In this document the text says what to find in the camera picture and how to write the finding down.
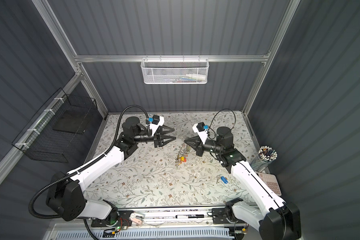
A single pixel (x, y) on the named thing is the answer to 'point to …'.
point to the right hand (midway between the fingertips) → (187, 142)
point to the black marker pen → (191, 216)
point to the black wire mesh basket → (53, 134)
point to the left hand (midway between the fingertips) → (174, 133)
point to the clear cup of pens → (266, 155)
